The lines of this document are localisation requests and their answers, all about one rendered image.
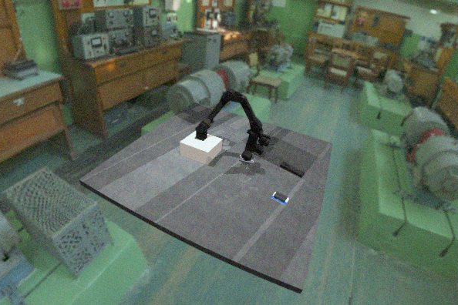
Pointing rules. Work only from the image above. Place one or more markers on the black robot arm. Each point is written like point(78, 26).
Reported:
point(255, 123)

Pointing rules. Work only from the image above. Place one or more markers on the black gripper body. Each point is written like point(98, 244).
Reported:
point(249, 148)

